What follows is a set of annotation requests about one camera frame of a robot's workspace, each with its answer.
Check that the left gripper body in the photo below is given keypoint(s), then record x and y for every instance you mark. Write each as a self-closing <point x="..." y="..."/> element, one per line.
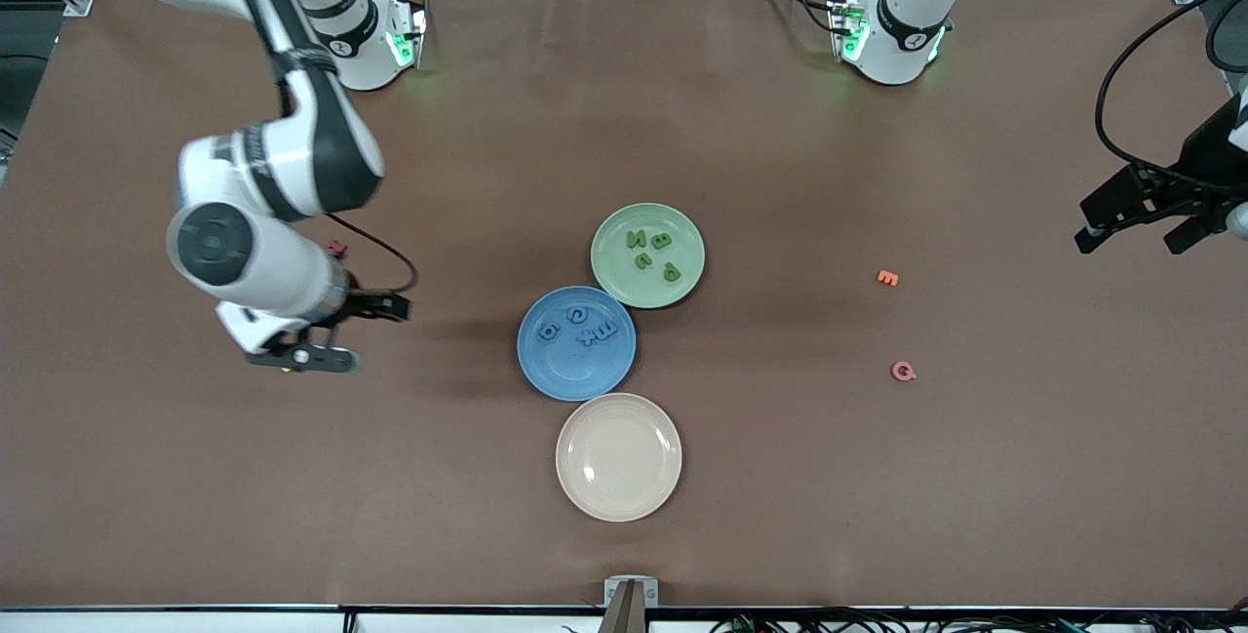
<point x="1212" y="153"/>

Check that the blue foam lowercase g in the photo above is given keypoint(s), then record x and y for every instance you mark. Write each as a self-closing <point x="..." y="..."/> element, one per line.
<point x="549" y="331"/>

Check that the blue foam capital G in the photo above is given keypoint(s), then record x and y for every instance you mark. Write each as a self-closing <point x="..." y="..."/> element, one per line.
<point x="570" y="316"/>

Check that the blue foam letter x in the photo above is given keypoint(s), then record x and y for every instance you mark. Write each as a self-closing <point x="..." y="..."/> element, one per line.
<point x="586" y="336"/>

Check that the blue foam letter m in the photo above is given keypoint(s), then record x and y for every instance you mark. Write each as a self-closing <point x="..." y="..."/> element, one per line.
<point x="606" y="329"/>

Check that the green foam letter N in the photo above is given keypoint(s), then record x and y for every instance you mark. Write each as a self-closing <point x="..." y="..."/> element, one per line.
<point x="636" y="240"/>

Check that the green foam letter B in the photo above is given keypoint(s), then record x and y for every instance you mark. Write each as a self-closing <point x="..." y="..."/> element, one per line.
<point x="661" y="242"/>

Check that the green foam letter P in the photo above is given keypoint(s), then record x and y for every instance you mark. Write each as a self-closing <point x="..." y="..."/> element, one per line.
<point x="672" y="273"/>

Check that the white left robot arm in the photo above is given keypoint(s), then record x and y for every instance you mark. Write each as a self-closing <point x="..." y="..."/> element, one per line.
<point x="897" y="48"/>

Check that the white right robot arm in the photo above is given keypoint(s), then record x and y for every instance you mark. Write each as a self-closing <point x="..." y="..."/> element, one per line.
<point x="292" y="155"/>

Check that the brown table cover mat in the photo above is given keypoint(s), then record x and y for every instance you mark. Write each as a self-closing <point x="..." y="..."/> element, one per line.
<point x="195" y="516"/>

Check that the blue plate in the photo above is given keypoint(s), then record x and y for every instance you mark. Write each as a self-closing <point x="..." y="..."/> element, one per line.
<point x="575" y="375"/>

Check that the orange foam letter E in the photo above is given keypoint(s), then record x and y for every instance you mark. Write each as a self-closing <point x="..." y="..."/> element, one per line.
<point x="886" y="277"/>

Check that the pink foam letter Q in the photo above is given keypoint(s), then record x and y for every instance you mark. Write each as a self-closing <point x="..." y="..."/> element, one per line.
<point x="904" y="372"/>

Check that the beige plate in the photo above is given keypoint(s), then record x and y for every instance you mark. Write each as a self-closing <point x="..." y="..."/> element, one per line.
<point x="618" y="457"/>

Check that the light green plate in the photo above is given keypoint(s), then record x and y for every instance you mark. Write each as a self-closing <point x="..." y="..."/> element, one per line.
<point x="624" y="272"/>

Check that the white table edge rail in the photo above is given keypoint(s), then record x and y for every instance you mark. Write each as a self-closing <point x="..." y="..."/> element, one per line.
<point x="146" y="621"/>

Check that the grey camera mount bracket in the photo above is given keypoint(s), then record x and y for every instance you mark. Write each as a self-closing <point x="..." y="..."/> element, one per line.
<point x="631" y="604"/>

